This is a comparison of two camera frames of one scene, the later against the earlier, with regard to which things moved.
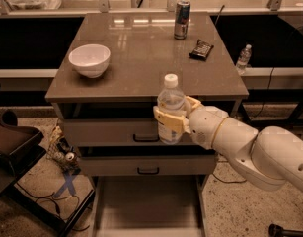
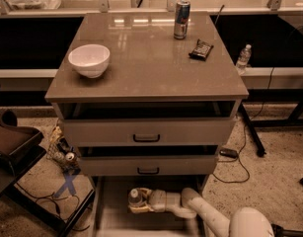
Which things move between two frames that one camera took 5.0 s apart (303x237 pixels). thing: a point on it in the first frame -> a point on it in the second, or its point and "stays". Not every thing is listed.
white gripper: (204, 124) -> (157, 200)
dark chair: (17, 150) stays
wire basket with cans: (62, 151) stays
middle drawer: (144, 161) stays
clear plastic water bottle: (171, 100) -> (135, 197)
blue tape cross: (68, 183) stays
